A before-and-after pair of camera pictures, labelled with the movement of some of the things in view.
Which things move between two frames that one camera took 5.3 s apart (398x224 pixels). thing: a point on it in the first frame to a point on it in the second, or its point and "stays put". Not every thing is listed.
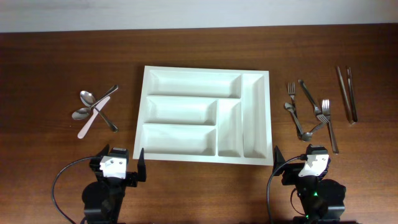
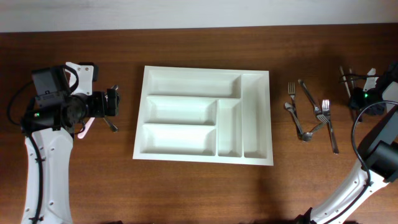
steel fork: [316, 109] stays put
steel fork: [326, 109] stays put
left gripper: [132, 177] to [103, 109]
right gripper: [291, 171] to [353, 101]
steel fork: [291, 92] stays put
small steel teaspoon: [289, 106] stays put
